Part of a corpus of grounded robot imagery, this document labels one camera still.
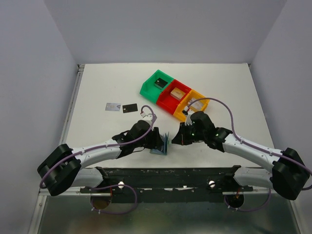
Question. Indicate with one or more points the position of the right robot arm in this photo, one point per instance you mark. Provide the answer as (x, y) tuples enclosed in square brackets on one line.
[(283, 171)]

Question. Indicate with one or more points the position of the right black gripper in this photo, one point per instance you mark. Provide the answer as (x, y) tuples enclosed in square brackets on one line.
[(181, 138)]

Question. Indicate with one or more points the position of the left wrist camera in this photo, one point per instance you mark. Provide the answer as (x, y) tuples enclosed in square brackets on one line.
[(149, 118)]

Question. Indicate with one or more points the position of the blue card sleeve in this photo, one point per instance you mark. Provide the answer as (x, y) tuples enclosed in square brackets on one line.
[(165, 143)]

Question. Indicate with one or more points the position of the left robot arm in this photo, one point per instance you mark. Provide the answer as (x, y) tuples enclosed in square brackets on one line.
[(61, 168)]

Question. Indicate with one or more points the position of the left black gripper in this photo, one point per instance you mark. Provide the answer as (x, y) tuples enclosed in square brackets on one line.
[(156, 141)]

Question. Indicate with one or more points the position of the tan card in red bin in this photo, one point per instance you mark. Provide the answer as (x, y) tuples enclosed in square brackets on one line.
[(177, 94)]

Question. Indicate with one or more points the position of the grey-green card holder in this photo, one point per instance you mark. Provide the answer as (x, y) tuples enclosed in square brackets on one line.
[(162, 148)]

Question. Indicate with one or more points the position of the red plastic bin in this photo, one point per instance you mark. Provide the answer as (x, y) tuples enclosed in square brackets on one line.
[(169, 103)]

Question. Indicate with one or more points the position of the silver VIP credit card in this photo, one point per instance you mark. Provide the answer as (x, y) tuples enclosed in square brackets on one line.
[(112, 107)]

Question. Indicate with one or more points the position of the black credit card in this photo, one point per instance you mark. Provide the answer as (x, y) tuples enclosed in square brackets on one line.
[(129, 108)]

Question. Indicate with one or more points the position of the white card in yellow bin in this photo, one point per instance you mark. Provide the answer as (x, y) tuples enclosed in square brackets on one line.
[(196, 106)]

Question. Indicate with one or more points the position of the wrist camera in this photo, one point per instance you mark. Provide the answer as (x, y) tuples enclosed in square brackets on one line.
[(187, 114), (149, 118)]

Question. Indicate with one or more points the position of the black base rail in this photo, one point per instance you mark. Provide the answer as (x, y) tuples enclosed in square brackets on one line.
[(167, 185)]

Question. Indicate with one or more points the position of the aluminium side rail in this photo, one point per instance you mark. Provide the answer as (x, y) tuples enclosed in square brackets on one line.
[(71, 106)]

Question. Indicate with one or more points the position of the green plastic bin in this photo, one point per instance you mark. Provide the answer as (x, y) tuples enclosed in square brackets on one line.
[(149, 90)]

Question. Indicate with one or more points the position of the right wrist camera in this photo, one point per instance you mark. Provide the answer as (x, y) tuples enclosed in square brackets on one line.
[(187, 114)]

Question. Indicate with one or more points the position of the black card in green bin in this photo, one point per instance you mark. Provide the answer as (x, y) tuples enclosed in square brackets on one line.
[(160, 83)]

